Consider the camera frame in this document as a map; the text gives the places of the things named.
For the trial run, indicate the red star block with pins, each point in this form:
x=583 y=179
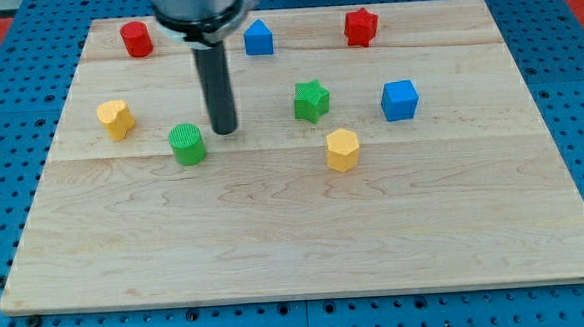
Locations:
x=360 y=27

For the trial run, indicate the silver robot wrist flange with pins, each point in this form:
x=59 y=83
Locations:
x=201 y=24

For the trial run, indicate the light wooden board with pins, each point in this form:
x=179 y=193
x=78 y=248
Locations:
x=469 y=194

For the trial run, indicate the red cylinder block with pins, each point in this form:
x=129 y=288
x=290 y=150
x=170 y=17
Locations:
x=135 y=37

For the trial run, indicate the yellow hexagon block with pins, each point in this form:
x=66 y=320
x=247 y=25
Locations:
x=342 y=148

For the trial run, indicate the yellow heart block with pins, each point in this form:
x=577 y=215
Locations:
x=116 y=118

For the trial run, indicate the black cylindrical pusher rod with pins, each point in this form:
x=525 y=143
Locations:
x=212 y=67

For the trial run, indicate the green cylinder block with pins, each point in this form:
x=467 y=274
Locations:
x=187 y=144

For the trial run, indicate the green star block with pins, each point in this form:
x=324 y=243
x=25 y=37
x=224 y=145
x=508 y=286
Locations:
x=311 y=101

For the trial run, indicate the blue cube block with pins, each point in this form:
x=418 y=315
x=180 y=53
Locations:
x=399 y=100

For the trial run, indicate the blue pentagon house block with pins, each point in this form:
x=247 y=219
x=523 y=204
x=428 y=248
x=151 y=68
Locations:
x=258 y=39

